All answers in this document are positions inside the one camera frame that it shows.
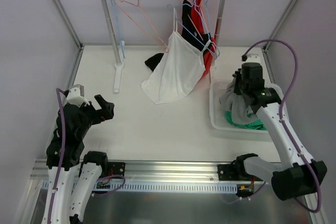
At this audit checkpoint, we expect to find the grey tank top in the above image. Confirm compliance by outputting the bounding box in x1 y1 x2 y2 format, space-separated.
219 79 258 124

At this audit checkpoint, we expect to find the green tank top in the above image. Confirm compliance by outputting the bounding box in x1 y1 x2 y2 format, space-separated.
225 111 267 131

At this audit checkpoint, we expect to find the white tank top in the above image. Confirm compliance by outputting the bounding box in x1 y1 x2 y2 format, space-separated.
141 9 211 104

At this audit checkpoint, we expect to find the light blue wire hanger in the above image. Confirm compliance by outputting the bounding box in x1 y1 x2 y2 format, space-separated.
110 0 125 62

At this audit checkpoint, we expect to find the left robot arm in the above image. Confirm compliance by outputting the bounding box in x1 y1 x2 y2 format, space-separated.
42 95 114 223

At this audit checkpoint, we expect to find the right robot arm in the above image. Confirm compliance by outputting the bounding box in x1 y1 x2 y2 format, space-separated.
233 62 327 200

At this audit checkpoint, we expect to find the black tank top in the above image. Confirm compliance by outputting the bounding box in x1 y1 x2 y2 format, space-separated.
144 0 213 72

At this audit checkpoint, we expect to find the red tank top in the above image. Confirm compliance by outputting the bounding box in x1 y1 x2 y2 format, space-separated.
189 0 216 79

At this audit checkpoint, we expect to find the white plastic basket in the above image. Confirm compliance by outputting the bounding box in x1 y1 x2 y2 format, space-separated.
209 80 287 135

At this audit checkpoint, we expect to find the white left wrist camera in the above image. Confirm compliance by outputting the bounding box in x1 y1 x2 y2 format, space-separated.
66 84 89 107

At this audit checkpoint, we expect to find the white slotted cable duct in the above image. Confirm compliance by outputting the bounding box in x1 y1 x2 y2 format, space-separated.
41 180 238 193

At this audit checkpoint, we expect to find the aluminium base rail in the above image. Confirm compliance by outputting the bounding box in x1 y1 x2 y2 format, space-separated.
29 158 279 184

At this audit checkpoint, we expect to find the aluminium frame post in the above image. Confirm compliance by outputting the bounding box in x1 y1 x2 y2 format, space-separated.
51 0 82 50

